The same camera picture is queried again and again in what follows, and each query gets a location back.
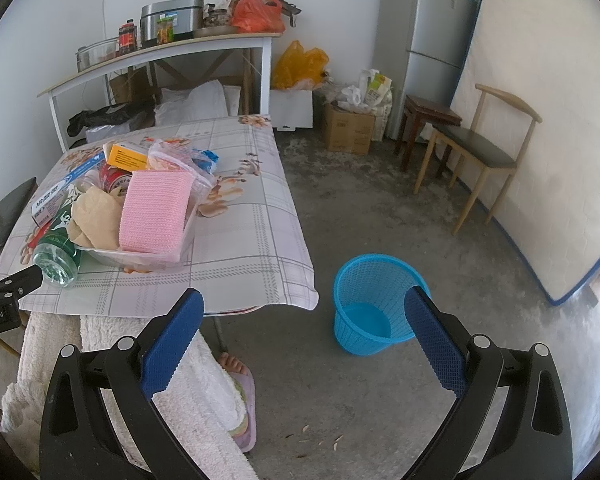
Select brown paper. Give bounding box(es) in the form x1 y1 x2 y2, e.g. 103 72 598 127
67 186 122 250

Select red drink can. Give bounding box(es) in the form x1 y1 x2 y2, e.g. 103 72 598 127
99 162 132 196

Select orange white medicine box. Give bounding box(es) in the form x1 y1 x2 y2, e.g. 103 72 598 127
102 141 148 172

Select clear red zip bag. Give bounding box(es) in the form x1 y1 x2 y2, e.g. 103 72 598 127
146 139 205 174

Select red snack bag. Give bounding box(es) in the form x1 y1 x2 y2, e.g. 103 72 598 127
27 221 52 262

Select blue wrapper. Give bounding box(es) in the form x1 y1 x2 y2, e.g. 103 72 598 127
190 148 220 174

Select blue white long box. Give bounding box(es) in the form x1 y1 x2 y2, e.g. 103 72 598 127
31 152 105 226

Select pink knitted cloth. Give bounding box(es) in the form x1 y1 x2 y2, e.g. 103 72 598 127
119 170 194 254

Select foot in pink slipper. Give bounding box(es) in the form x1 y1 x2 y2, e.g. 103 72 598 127
216 352 258 454

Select blue plastic waste basket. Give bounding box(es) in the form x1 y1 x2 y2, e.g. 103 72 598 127
332 254 429 356

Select black clothing pile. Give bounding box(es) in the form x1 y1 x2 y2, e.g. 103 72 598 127
67 100 154 138

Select floral tablecloth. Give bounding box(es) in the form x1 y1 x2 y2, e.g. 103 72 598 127
19 116 318 318

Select glass pot with lid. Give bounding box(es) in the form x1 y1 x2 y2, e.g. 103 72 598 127
76 38 118 73

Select white pillow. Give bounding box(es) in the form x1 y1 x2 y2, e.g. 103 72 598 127
154 79 242 127

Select dark sauce jar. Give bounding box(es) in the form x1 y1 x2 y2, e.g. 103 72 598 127
118 18 137 55

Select wooden chair dark seat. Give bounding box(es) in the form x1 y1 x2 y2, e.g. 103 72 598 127
413 84 543 235

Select steel rice cooker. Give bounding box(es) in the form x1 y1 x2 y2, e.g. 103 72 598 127
140 0 204 48

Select white cardboard box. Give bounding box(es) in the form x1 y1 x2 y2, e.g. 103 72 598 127
270 89 313 131

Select white side table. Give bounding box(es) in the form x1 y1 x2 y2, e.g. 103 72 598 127
38 32 283 154

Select dark wooden stool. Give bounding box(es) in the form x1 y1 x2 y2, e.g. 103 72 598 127
394 94 462 172

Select yellow plastic bag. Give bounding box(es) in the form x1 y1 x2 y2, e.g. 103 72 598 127
271 40 329 90

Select brown cardboard box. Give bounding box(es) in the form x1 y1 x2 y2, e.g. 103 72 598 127
323 104 375 155

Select red plastic bag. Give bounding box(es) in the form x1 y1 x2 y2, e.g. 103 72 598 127
230 0 285 34

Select white bags on box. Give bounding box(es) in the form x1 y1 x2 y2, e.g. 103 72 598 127
323 70 393 142

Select white mattress blue trim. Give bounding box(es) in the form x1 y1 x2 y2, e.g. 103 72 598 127
452 0 600 306

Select silver refrigerator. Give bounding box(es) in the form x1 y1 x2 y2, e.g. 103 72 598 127
372 0 478 140

